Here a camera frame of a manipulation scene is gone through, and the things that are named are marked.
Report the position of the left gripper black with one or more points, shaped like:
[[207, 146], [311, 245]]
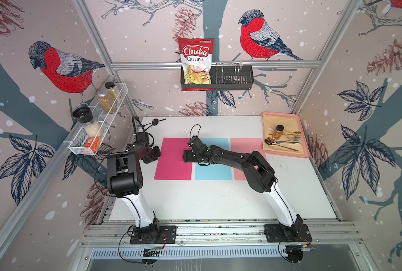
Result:
[[157, 153]]

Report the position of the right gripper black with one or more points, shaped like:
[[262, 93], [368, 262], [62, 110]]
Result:
[[185, 156]]

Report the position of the magenta paper sheet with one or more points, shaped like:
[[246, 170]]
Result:
[[171, 165]]

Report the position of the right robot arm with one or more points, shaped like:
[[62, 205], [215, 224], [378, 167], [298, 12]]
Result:
[[258, 173]]

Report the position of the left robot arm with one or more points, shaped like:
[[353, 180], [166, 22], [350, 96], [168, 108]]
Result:
[[125, 180]]

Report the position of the light blue paper sheet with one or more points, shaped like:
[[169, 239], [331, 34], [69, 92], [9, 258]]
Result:
[[214, 172]]

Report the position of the light pink paper sheet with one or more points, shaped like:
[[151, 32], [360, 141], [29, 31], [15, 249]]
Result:
[[245, 145]]

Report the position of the small red box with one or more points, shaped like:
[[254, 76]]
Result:
[[92, 144]]

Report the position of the black lid grinder jar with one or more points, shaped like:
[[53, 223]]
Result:
[[91, 126]]

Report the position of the tan spice bottle front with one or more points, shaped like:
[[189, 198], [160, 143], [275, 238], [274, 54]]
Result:
[[106, 102]]

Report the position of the tan spice bottle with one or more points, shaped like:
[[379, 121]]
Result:
[[113, 91], [106, 102]]

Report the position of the iridescent rainbow spoon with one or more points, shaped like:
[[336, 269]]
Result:
[[273, 141]]

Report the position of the tan spice bottle rear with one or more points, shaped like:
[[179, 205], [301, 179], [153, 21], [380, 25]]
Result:
[[113, 91]]

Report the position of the red pepper spice jar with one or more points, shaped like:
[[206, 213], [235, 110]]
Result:
[[278, 131]]

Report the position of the beige cloth napkin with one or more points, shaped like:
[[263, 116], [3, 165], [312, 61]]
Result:
[[284, 135]]

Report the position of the Chuba cassava chips bag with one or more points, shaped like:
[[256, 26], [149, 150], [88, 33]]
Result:
[[196, 58]]

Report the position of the silver spoon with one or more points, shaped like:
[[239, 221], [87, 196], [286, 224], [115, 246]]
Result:
[[295, 138]]

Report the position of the pink plastic tray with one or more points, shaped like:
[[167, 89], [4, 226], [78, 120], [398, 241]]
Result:
[[285, 135]]

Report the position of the clear acrylic wall shelf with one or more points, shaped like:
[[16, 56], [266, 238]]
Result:
[[77, 145]]

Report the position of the black wire wall basket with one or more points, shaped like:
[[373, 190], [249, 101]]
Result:
[[223, 77]]

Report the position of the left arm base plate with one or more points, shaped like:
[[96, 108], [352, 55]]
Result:
[[154, 235]]

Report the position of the gold spoon cream handle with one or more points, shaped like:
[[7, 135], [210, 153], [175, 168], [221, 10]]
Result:
[[295, 133]]

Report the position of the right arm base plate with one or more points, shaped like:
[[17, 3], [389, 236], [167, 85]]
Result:
[[276, 233]]

